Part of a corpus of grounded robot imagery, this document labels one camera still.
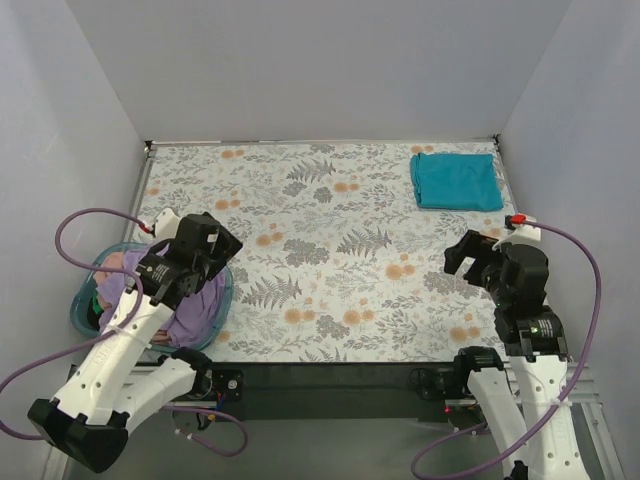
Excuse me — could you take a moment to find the teal plastic basket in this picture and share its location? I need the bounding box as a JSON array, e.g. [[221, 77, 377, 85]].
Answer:
[[70, 242, 234, 353]]

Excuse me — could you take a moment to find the green garment in basket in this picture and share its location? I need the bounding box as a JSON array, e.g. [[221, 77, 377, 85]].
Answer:
[[91, 292, 104, 315]]

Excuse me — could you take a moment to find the folded teal t shirt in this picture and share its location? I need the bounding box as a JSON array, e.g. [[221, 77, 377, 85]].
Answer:
[[410, 153, 504, 212]]

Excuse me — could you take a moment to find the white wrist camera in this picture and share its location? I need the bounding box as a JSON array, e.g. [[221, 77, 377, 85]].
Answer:
[[144, 207, 181, 245], [492, 213, 542, 251]]

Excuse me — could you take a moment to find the aluminium frame rail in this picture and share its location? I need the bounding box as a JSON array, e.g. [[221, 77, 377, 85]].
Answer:
[[69, 362, 626, 480]]

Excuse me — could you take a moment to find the pink t shirt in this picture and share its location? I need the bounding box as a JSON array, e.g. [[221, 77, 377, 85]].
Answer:
[[93, 252, 127, 311]]

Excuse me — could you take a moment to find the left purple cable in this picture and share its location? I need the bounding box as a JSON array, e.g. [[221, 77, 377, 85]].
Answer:
[[0, 209, 249, 457]]

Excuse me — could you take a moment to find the floral tablecloth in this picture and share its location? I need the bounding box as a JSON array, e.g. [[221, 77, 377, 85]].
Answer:
[[138, 142, 514, 362]]

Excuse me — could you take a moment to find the purple t shirt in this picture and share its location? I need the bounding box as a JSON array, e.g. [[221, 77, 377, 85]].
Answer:
[[99, 272, 227, 348]]

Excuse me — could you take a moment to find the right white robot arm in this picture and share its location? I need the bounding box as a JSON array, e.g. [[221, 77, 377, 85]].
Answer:
[[444, 230, 589, 479]]

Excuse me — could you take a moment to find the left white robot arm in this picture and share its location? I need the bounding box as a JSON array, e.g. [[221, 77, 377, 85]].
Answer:
[[28, 210, 242, 473]]

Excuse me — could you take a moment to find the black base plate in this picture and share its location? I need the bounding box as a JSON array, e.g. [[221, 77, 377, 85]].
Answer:
[[212, 362, 472, 422]]

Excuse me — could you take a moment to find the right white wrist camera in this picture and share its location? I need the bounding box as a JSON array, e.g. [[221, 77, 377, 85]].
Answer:
[[492, 213, 542, 251]]

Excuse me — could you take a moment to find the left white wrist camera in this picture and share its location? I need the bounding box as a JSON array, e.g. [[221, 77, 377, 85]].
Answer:
[[144, 207, 181, 245]]

